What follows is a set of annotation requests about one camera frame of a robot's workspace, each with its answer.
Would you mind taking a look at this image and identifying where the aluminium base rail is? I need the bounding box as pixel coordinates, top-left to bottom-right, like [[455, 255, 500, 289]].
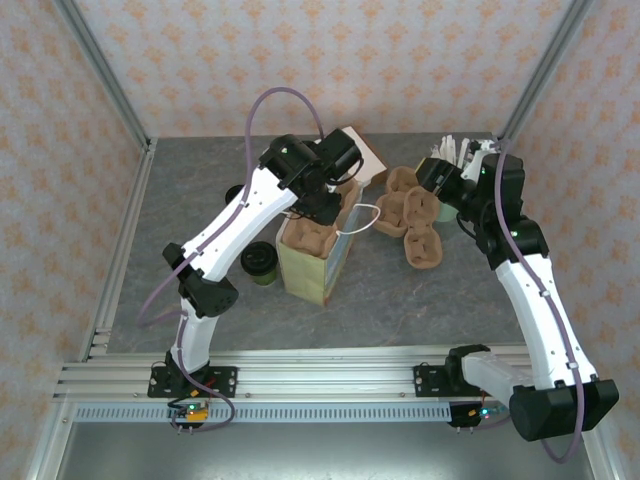
[[52, 342, 599, 402]]

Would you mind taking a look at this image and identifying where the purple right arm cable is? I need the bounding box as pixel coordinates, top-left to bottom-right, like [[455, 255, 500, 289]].
[[452, 139, 585, 464]]

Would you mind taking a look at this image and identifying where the stack of black lids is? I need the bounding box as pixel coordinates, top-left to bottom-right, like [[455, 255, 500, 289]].
[[223, 183, 250, 206]]

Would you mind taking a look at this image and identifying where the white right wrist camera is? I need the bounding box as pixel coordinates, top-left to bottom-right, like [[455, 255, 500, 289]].
[[460, 148, 485, 182]]

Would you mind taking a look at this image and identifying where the cardboard napkin box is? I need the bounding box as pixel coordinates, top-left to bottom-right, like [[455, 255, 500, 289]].
[[327, 124, 389, 190]]

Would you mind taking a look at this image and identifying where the small control circuit board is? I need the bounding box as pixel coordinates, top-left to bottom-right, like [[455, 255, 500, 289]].
[[449, 399, 512, 429], [167, 399, 211, 427]]

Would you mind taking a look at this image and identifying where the printed paper bag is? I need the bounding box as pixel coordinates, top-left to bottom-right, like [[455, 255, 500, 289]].
[[276, 179, 383, 307]]

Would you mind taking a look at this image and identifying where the aluminium frame post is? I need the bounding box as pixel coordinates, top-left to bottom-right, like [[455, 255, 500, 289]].
[[499, 0, 596, 149], [52, 0, 152, 151]]

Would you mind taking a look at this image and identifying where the slotted grey cable duct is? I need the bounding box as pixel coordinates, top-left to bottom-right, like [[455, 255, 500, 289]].
[[73, 403, 454, 424]]

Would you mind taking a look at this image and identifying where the green coffee cup black lid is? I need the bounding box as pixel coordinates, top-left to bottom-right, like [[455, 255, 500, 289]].
[[239, 241, 279, 288]]

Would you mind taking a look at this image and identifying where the grey metal base panel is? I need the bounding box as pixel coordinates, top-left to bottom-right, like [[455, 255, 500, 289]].
[[54, 422, 596, 480]]

